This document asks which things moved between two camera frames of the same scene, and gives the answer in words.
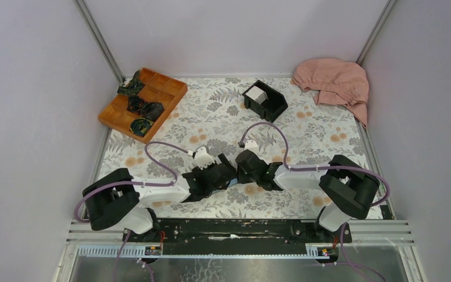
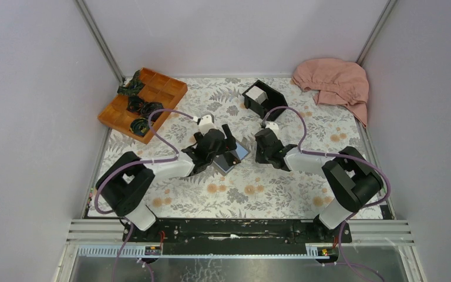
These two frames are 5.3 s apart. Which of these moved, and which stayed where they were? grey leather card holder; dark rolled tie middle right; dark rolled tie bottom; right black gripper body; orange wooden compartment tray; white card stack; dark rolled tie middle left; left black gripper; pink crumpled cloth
Moved: right black gripper body; grey leather card holder; left black gripper
Stayed: dark rolled tie middle right; dark rolled tie middle left; dark rolled tie bottom; white card stack; pink crumpled cloth; orange wooden compartment tray
